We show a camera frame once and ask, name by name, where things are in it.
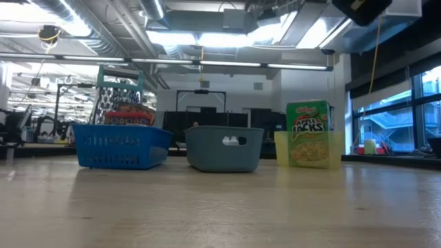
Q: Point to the green Apple Jacks cereal box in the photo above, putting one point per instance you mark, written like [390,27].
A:
[308,117]

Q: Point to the yellow plastic bin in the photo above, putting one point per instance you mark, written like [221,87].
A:
[280,148]

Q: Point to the blue-label dropper bottle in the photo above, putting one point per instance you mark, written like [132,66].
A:
[226,141]

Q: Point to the teal plastic bin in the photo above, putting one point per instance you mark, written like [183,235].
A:
[213,155]

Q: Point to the brown taco seasoning packet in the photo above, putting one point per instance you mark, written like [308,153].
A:
[138,108]

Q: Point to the red smoked paprika tin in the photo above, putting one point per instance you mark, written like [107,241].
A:
[127,118]

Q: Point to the blue slotted plastic basket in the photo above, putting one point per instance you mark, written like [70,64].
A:
[117,148]

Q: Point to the black background robot arm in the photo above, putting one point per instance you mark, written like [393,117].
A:
[44,125]

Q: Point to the large window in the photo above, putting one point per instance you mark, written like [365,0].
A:
[389,124]

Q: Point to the grey ceiling box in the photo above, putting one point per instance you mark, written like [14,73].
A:
[234,19]

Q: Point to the green cup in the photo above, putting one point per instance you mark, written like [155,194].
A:
[370,146]

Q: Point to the red background object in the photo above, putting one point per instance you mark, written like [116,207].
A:
[360,150]

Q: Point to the long ceiling light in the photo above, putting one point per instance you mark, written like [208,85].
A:
[234,64]

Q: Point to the black background object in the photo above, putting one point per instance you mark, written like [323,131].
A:
[435,146]

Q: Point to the black metal arch stand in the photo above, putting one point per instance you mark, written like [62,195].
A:
[201,91]

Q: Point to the black equipment row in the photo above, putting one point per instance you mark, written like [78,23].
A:
[213,118]

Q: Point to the steel box grater teal trim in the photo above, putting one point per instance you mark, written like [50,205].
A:
[107,96]

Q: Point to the background wooden workbench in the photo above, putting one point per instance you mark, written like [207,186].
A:
[34,146]

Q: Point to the black background equipment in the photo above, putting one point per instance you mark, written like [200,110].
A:
[13,125]

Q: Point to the square wall vent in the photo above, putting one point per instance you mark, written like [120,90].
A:
[258,85]
[205,84]

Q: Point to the black background frame stand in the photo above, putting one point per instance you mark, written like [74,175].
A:
[56,103]

